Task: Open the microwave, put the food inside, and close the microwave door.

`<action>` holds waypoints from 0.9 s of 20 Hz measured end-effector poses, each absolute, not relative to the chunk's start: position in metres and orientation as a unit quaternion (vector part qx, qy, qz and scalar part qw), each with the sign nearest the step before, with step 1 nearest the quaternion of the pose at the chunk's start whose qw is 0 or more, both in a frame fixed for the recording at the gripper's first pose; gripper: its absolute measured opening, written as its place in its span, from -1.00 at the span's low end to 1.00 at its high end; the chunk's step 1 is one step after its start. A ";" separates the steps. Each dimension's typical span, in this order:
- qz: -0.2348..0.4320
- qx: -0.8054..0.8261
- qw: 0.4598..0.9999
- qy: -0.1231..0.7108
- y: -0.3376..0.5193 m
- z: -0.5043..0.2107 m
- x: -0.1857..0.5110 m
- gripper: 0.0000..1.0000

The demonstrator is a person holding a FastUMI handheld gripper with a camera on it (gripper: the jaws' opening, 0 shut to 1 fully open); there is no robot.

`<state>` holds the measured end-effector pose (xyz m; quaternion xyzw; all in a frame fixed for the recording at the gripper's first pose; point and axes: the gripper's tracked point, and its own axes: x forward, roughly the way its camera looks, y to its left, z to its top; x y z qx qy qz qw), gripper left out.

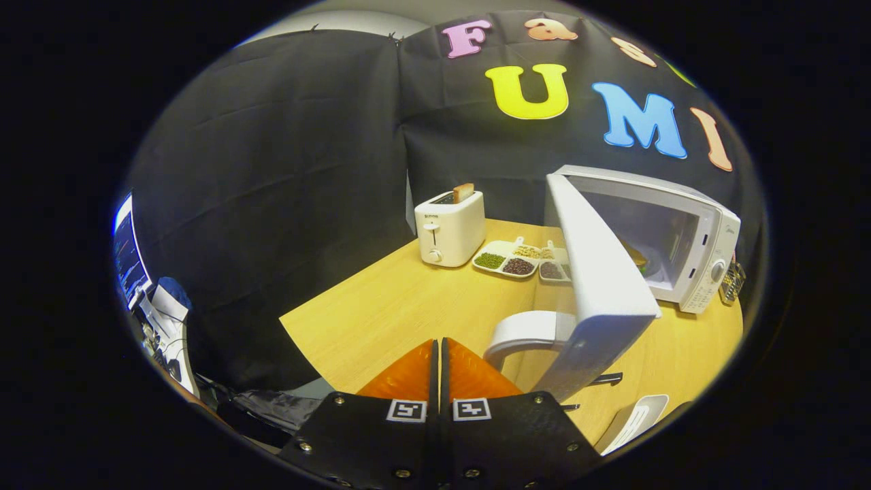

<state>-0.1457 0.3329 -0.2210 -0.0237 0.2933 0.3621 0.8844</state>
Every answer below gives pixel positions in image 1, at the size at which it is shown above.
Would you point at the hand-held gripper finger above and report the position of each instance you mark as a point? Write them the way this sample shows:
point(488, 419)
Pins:
point(433, 442)
point(446, 442)

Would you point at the white microwave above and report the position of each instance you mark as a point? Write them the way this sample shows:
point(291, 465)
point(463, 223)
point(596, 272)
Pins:
point(599, 272)

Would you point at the sandwich with green lettuce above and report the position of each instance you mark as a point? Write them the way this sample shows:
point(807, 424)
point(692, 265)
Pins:
point(636, 257)

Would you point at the dark grey cloth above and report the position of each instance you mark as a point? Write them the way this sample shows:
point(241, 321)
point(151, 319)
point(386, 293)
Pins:
point(272, 408)

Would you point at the white plate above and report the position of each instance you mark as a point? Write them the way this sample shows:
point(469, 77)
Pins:
point(633, 422)

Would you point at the white divided dish of beans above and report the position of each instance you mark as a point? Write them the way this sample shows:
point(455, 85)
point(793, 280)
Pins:
point(503, 262)

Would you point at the cream toaster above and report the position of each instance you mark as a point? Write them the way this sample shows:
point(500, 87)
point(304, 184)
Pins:
point(449, 235)

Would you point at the brown toast slice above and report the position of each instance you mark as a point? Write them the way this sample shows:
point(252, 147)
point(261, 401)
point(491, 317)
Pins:
point(463, 192)

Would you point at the white and blue desk clutter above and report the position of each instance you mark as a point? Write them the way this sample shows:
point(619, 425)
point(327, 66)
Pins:
point(167, 306)

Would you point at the computer monitor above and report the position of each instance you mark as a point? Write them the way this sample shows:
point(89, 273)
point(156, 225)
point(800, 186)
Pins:
point(130, 255)

